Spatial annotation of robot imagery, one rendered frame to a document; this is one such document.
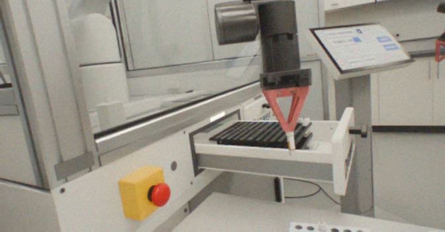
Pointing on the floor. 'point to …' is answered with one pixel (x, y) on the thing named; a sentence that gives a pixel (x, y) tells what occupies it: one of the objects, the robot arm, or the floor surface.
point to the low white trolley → (274, 217)
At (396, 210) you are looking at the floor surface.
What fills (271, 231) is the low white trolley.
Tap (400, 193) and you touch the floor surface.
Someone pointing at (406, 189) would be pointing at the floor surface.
